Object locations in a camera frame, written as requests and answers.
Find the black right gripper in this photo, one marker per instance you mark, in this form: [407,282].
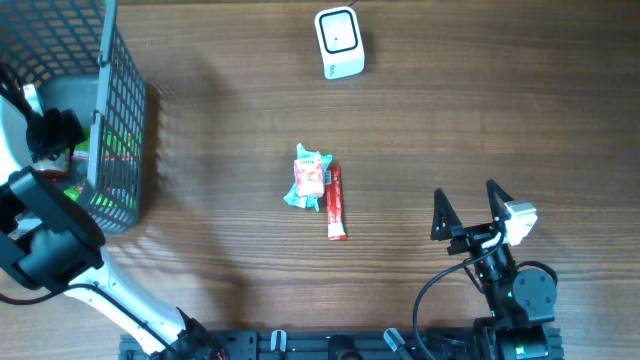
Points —
[473,236]

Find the red stick sachet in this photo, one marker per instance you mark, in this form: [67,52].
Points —
[334,205]

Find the teal wet wipes pack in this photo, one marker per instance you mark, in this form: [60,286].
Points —
[292,198]

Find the green snack bag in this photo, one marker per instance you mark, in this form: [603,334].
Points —
[69,170]

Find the orange tissue pack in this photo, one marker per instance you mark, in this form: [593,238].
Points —
[309,176]

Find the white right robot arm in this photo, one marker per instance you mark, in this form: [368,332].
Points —
[520,296]

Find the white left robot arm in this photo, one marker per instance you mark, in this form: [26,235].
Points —
[49,241]

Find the white barcode scanner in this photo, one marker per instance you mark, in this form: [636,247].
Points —
[340,42]

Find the grey plastic mesh basket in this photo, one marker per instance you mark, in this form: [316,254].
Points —
[74,55]

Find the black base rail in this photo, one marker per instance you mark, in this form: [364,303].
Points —
[442,343]

